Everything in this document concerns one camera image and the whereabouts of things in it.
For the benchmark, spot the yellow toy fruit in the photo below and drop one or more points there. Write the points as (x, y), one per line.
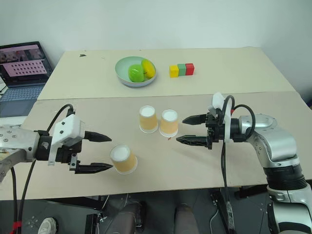
(149, 69)

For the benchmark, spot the green block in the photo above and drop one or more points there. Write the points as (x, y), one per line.
(182, 70)

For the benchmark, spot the green toy fruit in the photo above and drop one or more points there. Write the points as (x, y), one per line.
(135, 73)

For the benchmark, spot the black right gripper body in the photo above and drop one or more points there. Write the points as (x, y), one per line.
(215, 130)

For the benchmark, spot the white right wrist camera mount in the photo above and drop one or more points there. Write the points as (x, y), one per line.
(217, 100)

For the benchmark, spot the yellow block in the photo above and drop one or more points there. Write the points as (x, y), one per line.
(173, 72)

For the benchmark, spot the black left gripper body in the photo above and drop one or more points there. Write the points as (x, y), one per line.
(65, 153)

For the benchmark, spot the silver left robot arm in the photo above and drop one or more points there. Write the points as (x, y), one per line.
(19, 143)

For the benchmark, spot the red block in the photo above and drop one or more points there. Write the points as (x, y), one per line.
(189, 69)

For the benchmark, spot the white shoe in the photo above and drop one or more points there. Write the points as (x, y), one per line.
(46, 225)

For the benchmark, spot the open laptop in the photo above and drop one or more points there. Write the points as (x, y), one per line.
(22, 65)

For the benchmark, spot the tan paper cup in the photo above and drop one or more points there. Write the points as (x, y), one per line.
(168, 124)
(124, 162)
(148, 120)

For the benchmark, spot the pale green bowl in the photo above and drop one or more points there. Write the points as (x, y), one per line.
(122, 70)

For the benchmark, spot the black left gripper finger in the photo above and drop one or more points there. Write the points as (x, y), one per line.
(95, 168)
(97, 137)

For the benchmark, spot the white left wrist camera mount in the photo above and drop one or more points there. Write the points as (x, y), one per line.
(69, 126)

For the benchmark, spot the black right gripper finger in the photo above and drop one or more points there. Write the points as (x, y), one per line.
(196, 120)
(195, 140)

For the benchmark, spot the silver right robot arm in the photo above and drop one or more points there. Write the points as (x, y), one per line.
(273, 141)

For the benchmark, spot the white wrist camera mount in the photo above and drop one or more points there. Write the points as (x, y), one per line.
(217, 100)
(69, 126)

